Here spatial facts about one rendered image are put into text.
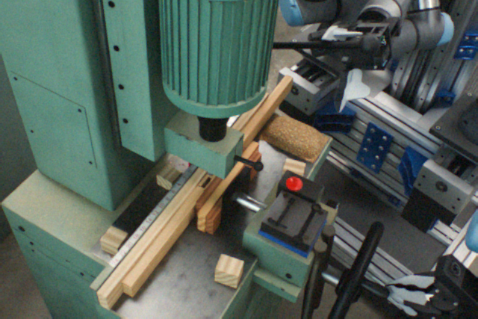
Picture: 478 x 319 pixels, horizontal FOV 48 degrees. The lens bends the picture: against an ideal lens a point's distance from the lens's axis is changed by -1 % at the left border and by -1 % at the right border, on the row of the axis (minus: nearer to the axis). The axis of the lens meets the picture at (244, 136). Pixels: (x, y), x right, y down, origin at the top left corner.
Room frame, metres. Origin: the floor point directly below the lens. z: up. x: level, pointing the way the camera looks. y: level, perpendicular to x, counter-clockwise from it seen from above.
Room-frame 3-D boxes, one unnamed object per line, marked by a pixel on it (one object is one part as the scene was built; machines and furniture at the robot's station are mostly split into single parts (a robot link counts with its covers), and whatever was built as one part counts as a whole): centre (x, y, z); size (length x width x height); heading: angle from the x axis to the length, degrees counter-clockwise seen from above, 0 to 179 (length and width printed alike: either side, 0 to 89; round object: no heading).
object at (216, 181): (0.68, 0.04, 0.92); 0.18 x 0.02 x 0.05; 156
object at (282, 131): (0.85, -0.11, 0.92); 0.14 x 0.09 x 0.04; 66
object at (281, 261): (0.58, -0.11, 0.92); 0.15 x 0.13 x 0.09; 156
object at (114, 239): (0.57, 0.24, 0.82); 0.04 x 0.04 x 0.04; 70
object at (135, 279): (0.72, 0.04, 0.92); 0.65 x 0.02 x 0.04; 156
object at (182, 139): (0.69, 0.08, 1.03); 0.14 x 0.07 x 0.09; 66
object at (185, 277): (0.61, -0.03, 0.87); 0.61 x 0.30 x 0.06; 156
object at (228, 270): (0.48, 0.00, 0.92); 0.04 x 0.03 x 0.05; 76
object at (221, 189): (0.67, 0.02, 0.93); 0.22 x 0.02 x 0.06; 156
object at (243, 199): (0.62, -0.02, 0.95); 0.09 x 0.07 x 0.09; 156
